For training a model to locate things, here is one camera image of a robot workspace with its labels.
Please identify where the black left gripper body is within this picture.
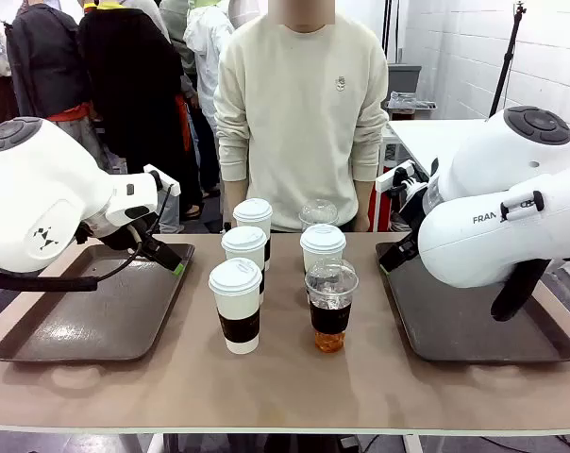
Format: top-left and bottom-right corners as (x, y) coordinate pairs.
(100, 212), (174, 266)

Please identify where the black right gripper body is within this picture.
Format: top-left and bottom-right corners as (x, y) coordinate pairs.
(386, 235), (422, 271)

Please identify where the white lidded paper coffee cup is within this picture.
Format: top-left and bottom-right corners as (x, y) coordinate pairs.
(299, 224), (347, 275)
(232, 197), (274, 274)
(220, 225), (269, 306)
(208, 257), (263, 355)

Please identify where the clear domed iced tea cup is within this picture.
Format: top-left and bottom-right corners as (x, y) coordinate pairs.
(297, 198), (339, 232)
(304, 258), (360, 353)

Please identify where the person's right forearm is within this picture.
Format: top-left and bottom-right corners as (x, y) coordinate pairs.
(217, 125), (251, 183)

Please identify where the person's left forearm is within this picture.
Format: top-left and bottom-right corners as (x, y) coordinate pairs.
(353, 122), (390, 183)

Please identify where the brown plastic serving tray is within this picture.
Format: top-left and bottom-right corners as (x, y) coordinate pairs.
(0, 243), (196, 363)
(375, 241), (570, 363)

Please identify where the grey tray with clutter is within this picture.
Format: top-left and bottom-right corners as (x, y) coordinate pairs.
(388, 92), (440, 113)

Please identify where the person's left hand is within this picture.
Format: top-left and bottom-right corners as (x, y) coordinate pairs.
(355, 180), (376, 232)

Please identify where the person's right hand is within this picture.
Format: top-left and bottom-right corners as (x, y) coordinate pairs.
(224, 180), (249, 233)

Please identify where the white side table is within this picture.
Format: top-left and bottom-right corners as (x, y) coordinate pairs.
(388, 117), (487, 178)

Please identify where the bystander in black clothes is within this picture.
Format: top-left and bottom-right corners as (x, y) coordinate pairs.
(76, 0), (197, 223)

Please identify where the person torso in cream sweater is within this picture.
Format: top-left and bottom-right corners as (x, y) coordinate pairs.
(212, 0), (390, 233)

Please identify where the grey plastic bin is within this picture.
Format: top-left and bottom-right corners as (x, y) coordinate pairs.
(387, 63), (423, 94)

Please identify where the bystander in dark grey jacket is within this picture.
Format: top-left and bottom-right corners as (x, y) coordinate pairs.
(4, 0), (92, 122)

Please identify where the bystander in white hoodie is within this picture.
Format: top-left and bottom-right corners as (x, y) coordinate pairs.
(183, 0), (235, 110)

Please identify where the black tripod stand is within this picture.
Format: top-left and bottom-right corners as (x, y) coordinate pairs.
(487, 1), (528, 119)

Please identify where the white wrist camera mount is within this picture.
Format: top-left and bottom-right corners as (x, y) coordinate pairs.
(375, 159), (417, 193)
(142, 163), (181, 197)

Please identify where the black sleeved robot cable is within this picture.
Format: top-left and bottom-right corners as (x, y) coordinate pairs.
(0, 225), (147, 294)

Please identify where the black cable sleeve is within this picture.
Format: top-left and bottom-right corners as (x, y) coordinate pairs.
(490, 257), (553, 323)

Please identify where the black white cable clip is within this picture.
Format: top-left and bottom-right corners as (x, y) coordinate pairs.
(499, 190), (545, 222)

